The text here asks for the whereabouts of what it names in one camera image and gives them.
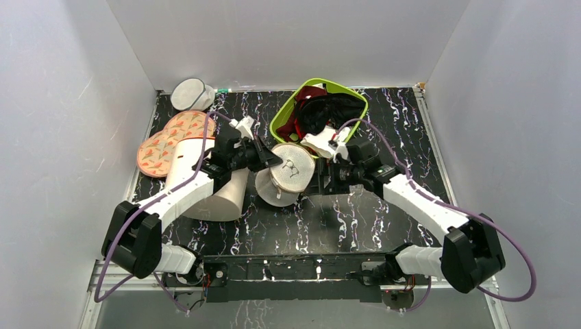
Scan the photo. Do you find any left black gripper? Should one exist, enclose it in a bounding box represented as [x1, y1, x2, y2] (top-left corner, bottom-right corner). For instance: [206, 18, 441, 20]
[228, 135, 282, 173]

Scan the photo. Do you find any beige mesh cylindrical laundry bag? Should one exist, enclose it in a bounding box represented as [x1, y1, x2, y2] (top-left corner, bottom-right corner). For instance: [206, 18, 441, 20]
[255, 143, 315, 208]

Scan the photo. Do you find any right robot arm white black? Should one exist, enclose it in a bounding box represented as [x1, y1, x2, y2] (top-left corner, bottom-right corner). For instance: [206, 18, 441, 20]
[305, 141, 506, 293]

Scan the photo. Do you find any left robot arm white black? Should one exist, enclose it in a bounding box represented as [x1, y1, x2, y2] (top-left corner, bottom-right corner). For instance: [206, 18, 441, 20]
[101, 136, 283, 285]

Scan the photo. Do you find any black lace bra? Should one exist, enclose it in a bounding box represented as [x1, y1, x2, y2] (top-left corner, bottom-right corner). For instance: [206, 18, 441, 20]
[297, 93, 367, 137]

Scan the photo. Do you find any white grey-trimmed mesh bag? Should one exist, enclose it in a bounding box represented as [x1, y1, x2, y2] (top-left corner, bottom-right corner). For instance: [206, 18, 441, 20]
[170, 78, 217, 111]

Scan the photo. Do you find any floral peach bra wash bag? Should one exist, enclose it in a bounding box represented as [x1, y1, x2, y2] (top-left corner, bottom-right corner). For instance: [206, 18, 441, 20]
[136, 110, 207, 178]

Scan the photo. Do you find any white folded garment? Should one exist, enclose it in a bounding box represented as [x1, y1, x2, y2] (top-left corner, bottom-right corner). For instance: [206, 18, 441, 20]
[300, 125, 351, 159]

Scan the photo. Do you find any dark red garment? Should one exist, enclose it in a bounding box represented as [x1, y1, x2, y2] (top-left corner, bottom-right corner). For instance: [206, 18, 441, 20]
[275, 84, 327, 143]

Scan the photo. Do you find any green plastic basket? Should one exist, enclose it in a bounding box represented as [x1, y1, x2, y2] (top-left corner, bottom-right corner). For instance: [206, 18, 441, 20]
[269, 78, 369, 157]

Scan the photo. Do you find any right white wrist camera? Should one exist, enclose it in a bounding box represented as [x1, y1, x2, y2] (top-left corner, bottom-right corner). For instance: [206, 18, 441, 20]
[328, 134, 350, 163]

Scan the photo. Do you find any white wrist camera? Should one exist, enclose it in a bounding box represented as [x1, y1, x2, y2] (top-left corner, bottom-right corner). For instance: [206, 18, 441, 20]
[328, 134, 350, 163]
[229, 116, 255, 141]

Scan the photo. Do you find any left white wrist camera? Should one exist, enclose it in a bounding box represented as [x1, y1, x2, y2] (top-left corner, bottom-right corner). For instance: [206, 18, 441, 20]
[229, 116, 255, 141]

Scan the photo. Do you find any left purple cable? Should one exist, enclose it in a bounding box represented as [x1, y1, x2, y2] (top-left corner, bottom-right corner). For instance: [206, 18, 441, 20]
[93, 110, 237, 314]

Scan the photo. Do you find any purple cable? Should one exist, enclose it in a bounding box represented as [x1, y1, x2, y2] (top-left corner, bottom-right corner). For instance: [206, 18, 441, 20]
[93, 110, 237, 314]
[334, 118, 537, 313]

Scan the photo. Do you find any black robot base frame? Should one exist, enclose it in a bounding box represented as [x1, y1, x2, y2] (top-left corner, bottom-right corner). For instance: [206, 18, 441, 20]
[162, 252, 429, 310]

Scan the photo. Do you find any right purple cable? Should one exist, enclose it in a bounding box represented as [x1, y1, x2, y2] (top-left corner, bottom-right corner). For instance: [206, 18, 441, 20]
[334, 118, 537, 313]

